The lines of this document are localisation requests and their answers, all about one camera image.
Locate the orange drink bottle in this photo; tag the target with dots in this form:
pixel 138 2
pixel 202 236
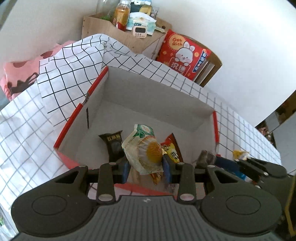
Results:
pixel 120 16

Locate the white wall cabinet unit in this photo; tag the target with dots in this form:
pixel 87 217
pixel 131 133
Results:
pixel 282 134

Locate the dark green yellow case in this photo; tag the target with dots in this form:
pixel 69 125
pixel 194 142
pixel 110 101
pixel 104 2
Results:
pixel 144 10

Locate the yellow candy packet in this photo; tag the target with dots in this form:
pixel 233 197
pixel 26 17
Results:
pixel 240 154

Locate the white timer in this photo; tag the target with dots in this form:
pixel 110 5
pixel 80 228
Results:
pixel 139 32

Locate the small red snack packet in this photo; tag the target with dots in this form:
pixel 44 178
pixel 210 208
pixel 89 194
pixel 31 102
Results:
pixel 172 148

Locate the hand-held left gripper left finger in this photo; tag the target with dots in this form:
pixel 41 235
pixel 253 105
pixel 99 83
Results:
pixel 125 170

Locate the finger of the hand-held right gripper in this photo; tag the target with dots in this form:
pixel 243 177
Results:
pixel 227 163

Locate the pink printed cloth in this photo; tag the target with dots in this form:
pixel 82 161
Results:
pixel 20 69

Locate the red rabbit pillow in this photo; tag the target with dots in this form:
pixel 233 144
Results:
pixel 182 53

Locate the wooden chair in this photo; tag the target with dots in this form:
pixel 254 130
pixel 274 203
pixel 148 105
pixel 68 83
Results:
pixel 214 64

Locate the blue snack packet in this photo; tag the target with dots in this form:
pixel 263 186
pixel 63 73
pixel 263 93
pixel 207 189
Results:
pixel 245 176

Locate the wooden side cabinet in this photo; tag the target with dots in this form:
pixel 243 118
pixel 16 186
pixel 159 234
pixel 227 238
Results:
pixel 99 25

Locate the black snack packet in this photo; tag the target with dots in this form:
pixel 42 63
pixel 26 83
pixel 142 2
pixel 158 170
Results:
pixel 113 143

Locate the egg yolk pastry packet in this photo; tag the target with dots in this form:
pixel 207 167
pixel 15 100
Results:
pixel 143 150

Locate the small brown snack packet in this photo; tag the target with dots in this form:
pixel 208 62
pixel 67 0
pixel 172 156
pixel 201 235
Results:
pixel 205 157

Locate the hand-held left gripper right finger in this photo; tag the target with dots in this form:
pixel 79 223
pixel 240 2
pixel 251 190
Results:
pixel 167 171

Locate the tissue pack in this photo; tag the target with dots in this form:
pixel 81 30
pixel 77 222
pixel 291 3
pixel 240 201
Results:
pixel 141 23

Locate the red cardboard box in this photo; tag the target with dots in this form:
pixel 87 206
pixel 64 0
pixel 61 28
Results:
pixel 150 97

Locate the clear glass dome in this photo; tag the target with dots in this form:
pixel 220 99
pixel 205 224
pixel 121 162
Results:
pixel 105 7

